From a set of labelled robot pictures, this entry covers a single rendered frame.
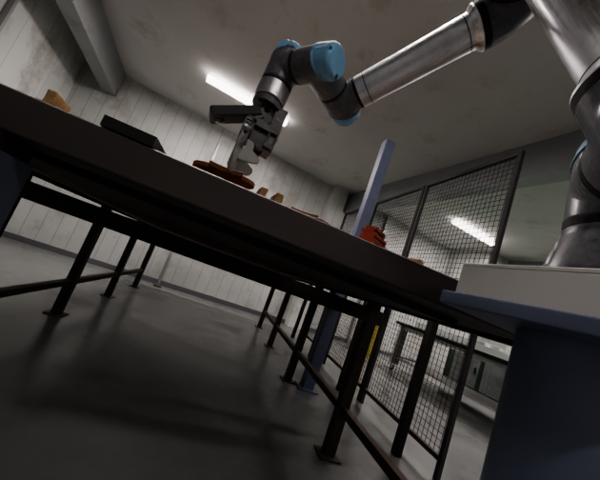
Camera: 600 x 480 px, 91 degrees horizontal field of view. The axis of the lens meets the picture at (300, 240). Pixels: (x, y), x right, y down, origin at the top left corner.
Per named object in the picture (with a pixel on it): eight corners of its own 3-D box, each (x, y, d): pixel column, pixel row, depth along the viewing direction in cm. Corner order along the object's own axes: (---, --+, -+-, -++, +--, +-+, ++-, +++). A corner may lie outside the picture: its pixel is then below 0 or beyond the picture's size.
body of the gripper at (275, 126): (271, 152, 66) (290, 107, 67) (235, 133, 63) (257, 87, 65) (264, 162, 73) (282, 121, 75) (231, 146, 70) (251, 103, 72)
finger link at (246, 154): (254, 173, 60) (266, 144, 65) (227, 159, 58) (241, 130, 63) (250, 182, 62) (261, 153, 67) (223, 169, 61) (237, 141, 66)
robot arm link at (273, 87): (263, 70, 66) (257, 89, 73) (255, 87, 65) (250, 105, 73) (292, 88, 68) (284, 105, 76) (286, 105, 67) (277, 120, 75)
